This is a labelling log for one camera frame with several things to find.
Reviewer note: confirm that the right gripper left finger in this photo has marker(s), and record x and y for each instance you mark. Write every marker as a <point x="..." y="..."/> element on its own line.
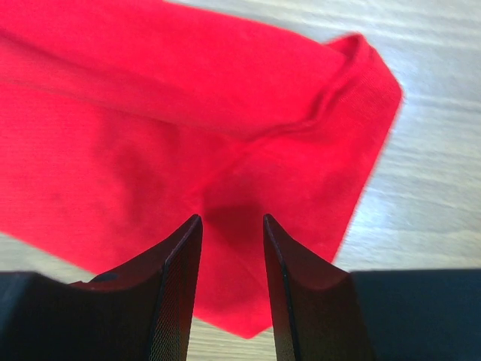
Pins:
<point x="140" y="310"/>

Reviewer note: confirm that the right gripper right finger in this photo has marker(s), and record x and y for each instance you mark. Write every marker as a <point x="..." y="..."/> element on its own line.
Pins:
<point x="321" y="312"/>

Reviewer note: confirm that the red t-shirt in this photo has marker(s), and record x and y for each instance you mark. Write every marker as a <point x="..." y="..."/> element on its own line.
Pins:
<point x="121" y="119"/>

